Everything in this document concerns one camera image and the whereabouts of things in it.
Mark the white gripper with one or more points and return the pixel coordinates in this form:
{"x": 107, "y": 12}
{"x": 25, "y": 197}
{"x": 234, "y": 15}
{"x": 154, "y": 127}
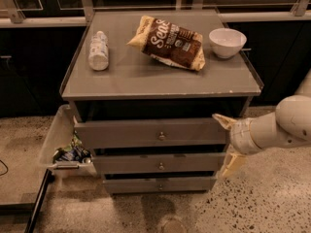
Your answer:
{"x": 240, "y": 136}

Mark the grey top drawer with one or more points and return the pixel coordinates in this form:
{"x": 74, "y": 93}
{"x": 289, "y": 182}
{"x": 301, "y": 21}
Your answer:
{"x": 111, "y": 134}

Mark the grey drawer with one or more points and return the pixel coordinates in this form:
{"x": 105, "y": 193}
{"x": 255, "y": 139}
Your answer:
{"x": 111, "y": 134}
{"x": 159, "y": 185}
{"x": 159, "y": 163}

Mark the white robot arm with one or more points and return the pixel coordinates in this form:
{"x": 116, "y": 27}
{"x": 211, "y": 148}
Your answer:
{"x": 289, "y": 126}

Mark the grey middle drawer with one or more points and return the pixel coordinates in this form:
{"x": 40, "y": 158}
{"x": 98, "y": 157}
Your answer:
{"x": 159, "y": 163}

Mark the grey bottom drawer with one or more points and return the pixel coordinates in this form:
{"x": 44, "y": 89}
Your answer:
{"x": 159, "y": 185}

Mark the grey drawer cabinet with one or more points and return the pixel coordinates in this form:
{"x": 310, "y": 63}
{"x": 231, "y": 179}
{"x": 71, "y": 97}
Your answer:
{"x": 135, "y": 86}

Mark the white bowl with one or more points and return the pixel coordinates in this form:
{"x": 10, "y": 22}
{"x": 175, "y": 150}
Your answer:
{"x": 226, "y": 42}

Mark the brown yellow snack bag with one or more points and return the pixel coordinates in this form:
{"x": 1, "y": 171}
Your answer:
{"x": 169, "y": 43}

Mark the crumpled wrappers in bin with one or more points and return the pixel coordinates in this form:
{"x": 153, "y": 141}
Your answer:
{"x": 74, "y": 151}

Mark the white plastic bottle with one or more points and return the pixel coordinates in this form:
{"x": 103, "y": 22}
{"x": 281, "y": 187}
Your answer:
{"x": 98, "y": 58}

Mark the clear plastic bin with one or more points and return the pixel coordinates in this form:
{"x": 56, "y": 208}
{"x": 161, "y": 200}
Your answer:
{"x": 60, "y": 135}

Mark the black floor bar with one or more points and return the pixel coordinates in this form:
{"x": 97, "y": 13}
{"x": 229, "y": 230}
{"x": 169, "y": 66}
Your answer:
{"x": 31, "y": 223}

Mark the metal railing frame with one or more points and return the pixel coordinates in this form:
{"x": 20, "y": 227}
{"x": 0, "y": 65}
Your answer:
{"x": 40, "y": 13}

